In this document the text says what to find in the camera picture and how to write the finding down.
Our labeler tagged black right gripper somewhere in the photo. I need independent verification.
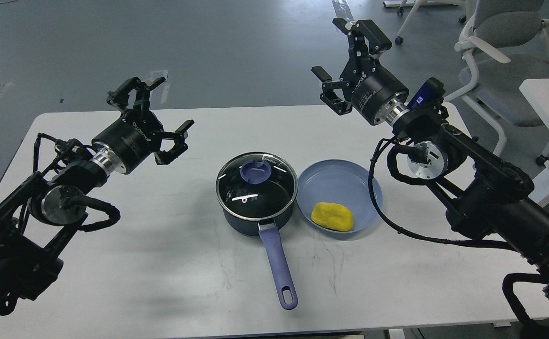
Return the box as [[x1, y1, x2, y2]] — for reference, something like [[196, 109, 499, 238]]
[[311, 18, 409, 125]]

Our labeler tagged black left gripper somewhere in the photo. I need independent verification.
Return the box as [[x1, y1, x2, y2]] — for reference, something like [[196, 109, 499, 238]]
[[91, 77, 195, 175]]

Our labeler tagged glass pot lid blue knob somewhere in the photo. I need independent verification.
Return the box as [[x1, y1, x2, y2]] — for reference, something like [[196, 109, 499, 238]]
[[216, 152, 299, 221]]

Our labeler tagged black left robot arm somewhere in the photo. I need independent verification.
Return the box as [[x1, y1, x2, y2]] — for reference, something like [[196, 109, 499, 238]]
[[0, 77, 194, 316]]

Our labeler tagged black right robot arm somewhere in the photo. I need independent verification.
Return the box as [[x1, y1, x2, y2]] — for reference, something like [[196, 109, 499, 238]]
[[311, 18, 549, 339]]

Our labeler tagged yellow potato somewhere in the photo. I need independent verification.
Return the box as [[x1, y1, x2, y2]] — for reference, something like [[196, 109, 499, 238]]
[[310, 202, 354, 232]]

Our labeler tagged white chair base with casters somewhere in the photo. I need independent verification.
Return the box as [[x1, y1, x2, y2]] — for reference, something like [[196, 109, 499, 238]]
[[383, 0, 468, 46]]

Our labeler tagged light blue bowl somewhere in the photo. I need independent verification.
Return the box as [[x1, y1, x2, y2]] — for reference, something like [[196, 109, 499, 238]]
[[296, 159, 380, 240]]

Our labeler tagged dark blue saucepan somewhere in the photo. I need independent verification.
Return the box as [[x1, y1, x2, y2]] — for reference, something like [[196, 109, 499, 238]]
[[216, 152, 299, 310]]

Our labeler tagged white grey office chair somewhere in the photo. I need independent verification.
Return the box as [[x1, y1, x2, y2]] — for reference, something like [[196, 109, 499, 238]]
[[445, 0, 549, 156]]

